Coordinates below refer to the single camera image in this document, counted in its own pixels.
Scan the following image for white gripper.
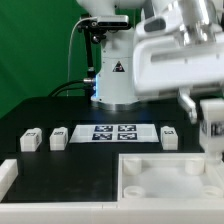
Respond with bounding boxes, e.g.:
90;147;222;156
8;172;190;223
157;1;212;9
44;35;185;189
132;14;224;124

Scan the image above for white square tabletop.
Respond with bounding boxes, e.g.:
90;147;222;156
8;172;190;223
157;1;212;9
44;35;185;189
117;153;224;200

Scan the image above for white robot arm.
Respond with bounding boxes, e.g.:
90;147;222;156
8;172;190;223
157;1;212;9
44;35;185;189
76;0;224;123

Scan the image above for white marker sheet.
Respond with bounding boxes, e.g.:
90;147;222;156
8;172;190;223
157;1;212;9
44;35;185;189
70;124;159;143

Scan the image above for white left fence block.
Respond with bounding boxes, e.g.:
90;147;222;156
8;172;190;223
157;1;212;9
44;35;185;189
0;159;18;202

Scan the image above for black camera on stand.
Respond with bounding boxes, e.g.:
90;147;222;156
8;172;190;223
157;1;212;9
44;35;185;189
79;15;130;33

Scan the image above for white front fence wall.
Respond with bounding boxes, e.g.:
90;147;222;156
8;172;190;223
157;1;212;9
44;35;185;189
0;203;224;224

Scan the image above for black camera stand pole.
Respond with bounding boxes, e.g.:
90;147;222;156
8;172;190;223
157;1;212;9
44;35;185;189
82;14;95;99

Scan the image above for white camera cable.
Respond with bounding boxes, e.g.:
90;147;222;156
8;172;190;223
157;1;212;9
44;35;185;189
66;17;98;98

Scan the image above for black base cables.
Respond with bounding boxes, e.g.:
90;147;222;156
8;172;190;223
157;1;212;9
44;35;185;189
48;79;98;98

